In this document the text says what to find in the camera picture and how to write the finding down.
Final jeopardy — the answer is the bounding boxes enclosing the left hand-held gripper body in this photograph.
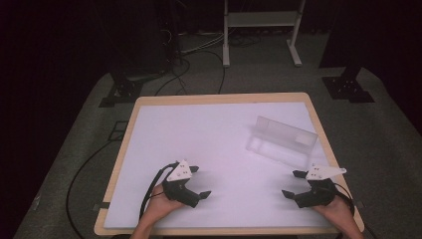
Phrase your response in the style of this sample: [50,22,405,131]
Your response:
[161,159,202,209]

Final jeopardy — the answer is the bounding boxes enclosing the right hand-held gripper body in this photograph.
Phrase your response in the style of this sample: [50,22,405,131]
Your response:
[293,163,348,209]

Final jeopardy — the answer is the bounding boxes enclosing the clear plastic box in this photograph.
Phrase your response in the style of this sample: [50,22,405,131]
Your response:
[245,115,319,170]

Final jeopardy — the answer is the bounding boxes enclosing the person's right hand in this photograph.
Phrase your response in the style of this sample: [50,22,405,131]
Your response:
[313,194,354,227]

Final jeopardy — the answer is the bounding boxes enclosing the person's left hand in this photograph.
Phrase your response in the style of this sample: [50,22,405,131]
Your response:
[142,183,185,227]

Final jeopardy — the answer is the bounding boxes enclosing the white table mat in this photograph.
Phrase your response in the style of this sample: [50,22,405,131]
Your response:
[103,101,336,230]

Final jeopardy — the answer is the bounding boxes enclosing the wooden table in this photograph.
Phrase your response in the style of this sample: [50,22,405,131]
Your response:
[94,92,365,237]

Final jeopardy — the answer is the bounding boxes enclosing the black stand base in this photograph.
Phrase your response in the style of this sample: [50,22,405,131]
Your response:
[99,63,144,109]
[321,64,376,104]

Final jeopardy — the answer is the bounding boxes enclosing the white metal stand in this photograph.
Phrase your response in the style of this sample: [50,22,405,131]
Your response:
[222,0,307,69]

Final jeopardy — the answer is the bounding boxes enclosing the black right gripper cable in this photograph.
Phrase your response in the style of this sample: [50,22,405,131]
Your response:
[332,182,356,217]

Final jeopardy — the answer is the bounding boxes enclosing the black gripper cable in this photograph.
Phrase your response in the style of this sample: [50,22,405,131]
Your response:
[332,182,356,217]
[138,161,180,221]

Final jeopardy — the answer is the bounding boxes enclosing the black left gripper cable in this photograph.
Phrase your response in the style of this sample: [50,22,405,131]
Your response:
[138,161,180,221]

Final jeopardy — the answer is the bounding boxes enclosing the black curved floor cable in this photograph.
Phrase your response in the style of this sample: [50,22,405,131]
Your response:
[180,49,227,95]

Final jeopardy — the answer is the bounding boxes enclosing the long black floor cable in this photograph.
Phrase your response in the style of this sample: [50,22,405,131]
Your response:
[65,138,117,239]

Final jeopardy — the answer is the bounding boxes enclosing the white floor cables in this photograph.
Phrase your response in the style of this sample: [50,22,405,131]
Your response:
[180,31,227,56]

